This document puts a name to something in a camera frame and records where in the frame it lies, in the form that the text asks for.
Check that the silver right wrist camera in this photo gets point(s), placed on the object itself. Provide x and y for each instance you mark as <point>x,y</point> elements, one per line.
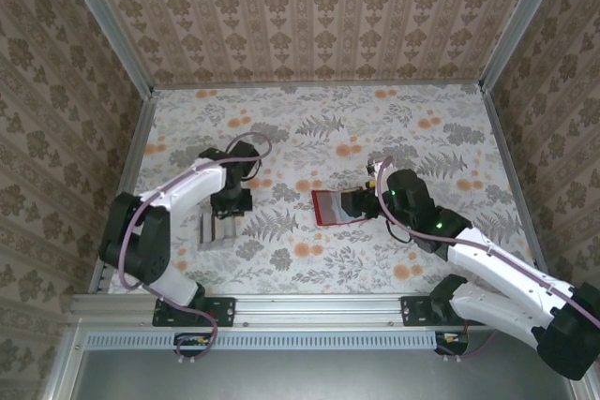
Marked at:
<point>375,167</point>

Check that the grey metal panel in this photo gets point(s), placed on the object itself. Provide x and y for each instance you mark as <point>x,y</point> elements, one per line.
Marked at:
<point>304,376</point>

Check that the aluminium frame post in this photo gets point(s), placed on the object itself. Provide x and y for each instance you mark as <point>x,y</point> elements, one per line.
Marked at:
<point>65,372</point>
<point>588,386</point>
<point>109,20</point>
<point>520,20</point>

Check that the red card holder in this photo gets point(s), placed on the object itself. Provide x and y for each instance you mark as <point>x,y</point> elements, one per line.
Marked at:
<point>328,208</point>

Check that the long aluminium base rail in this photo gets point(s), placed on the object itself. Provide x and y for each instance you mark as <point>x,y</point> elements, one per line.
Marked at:
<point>304,313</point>

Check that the aluminium table side rail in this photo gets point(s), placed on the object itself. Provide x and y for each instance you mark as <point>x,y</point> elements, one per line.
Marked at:
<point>136,161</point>
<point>515,184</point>

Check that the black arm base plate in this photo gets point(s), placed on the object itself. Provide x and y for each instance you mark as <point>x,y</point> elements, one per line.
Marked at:
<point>412,311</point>
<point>225,311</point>

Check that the clear acrylic card box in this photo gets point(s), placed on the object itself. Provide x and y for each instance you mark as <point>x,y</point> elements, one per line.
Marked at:
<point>225,236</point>

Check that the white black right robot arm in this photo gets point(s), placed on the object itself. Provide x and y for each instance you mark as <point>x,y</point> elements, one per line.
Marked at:
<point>497,259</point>

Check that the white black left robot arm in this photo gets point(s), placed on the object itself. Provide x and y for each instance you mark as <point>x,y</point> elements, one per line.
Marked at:
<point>187,184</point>

